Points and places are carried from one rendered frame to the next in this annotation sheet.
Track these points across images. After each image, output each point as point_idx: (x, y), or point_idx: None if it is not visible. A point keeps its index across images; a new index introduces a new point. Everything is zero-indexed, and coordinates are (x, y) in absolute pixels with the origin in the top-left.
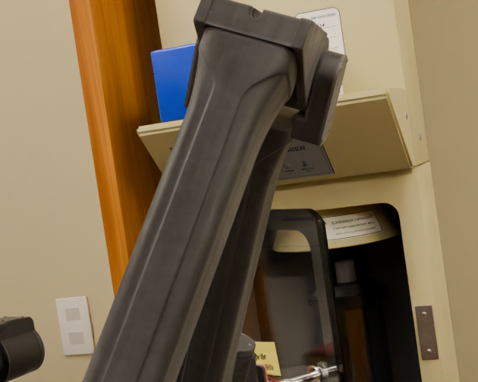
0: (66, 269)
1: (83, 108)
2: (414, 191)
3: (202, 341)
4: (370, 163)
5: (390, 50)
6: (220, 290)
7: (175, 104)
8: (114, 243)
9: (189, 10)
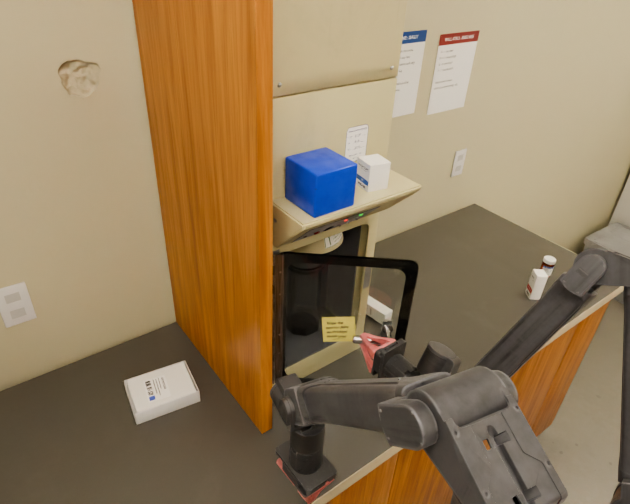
0: None
1: (6, 132)
2: (377, 216)
3: (513, 374)
4: (377, 211)
5: (384, 147)
6: (534, 354)
7: (325, 206)
8: (265, 293)
9: (290, 124)
